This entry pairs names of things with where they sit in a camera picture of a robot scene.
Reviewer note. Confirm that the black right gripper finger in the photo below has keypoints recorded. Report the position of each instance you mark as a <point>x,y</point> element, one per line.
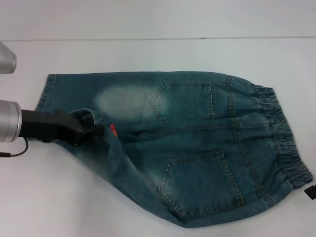
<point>311,191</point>

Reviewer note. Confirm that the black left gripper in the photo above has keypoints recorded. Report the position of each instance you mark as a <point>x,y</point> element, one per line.
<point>49,126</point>

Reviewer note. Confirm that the blue denim shorts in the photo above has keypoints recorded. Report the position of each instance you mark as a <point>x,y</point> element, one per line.
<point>187,148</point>

